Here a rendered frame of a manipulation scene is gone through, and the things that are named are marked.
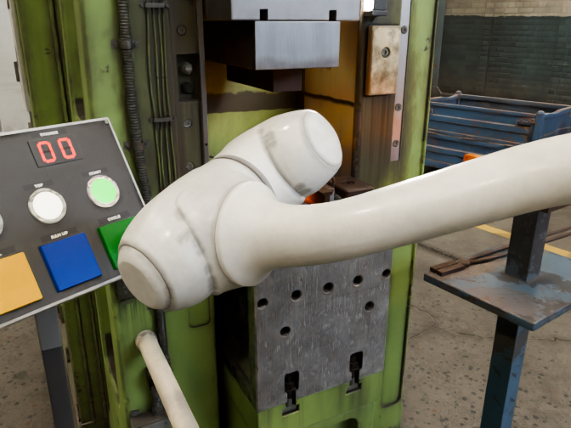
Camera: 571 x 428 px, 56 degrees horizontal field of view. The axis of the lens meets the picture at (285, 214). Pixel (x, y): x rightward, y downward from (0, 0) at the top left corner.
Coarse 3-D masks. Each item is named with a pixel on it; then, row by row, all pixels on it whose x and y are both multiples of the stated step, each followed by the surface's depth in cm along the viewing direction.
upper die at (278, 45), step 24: (216, 24) 125; (240, 24) 112; (264, 24) 107; (288, 24) 109; (312, 24) 111; (336, 24) 114; (216, 48) 127; (240, 48) 114; (264, 48) 108; (288, 48) 110; (312, 48) 113; (336, 48) 116
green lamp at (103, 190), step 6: (96, 180) 90; (102, 180) 91; (96, 186) 90; (102, 186) 91; (108, 186) 92; (96, 192) 90; (102, 192) 90; (108, 192) 91; (114, 192) 92; (96, 198) 89; (102, 198) 90; (108, 198) 91; (114, 198) 92
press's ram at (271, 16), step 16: (208, 0) 113; (224, 0) 105; (240, 0) 103; (256, 0) 104; (272, 0) 106; (288, 0) 107; (304, 0) 109; (320, 0) 110; (336, 0) 112; (352, 0) 114; (208, 16) 114; (224, 16) 106; (240, 16) 104; (256, 16) 105; (272, 16) 107; (288, 16) 108; (304, 16) 110; (320, 16) 111; (336, 16) 113; (352, 16) 115
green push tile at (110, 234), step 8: (112, 224) 90; (120, 224) 91; (128, 224) 92; (104, 232) 88; (112, 232) 89; (120, 232) 90; (104, 240) 88; (112, 240) 89; (120, 240) 90; (112, 248) 88; (112, 256) 88; (112, 264) 88
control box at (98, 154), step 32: (32, 128) 86; (64, 128) 89; (96, 128) 94; (0, 160) 81; (32, 160) 84; (64, 160) 87; (96, 160) 92; (0, 192) 79; (32, 192) 83; (64, 192) 86; (128, 192) 94; (0, 224) 78; (32, 224) 81; (64, 224) 85; (96, 224) 88; (0, 256) 77; (32, 256) 80; (96, 256) 87; (96, 288) 85; (0, 320) 74
